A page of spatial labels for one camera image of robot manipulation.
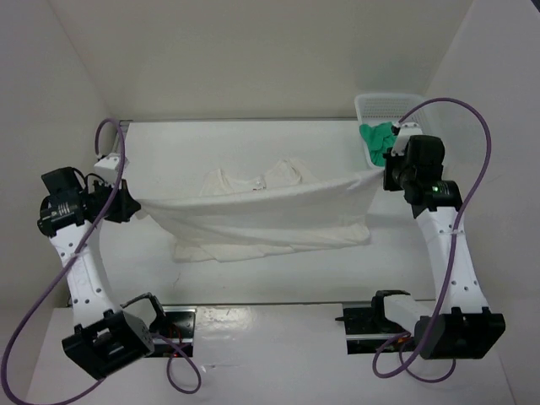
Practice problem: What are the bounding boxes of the white tank top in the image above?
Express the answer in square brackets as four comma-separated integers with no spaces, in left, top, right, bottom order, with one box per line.
[140,159,382,262]

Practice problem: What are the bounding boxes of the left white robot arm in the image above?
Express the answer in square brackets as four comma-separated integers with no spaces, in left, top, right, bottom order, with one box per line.
[37,167,168,380]

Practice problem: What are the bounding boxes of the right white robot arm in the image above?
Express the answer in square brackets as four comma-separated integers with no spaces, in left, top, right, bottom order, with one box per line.
[369,135,505,359]

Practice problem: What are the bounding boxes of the green tank top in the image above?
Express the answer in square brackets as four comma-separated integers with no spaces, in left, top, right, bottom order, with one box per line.
[359,121,396,167]

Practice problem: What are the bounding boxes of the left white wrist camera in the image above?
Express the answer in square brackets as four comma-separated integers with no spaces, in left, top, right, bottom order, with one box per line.
[94,153,129,184]

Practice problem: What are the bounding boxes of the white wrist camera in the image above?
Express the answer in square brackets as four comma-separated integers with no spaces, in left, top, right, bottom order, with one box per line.
[391,121,423,156]
[94,153,129,184]

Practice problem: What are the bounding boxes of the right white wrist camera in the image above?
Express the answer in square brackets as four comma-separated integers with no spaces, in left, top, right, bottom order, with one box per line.
[391,121,423,156]

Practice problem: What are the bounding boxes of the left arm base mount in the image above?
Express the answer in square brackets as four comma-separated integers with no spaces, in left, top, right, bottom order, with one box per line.
[149,305,197,358]

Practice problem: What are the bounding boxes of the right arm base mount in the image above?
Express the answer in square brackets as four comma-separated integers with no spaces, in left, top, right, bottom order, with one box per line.
[335,303,405,355]

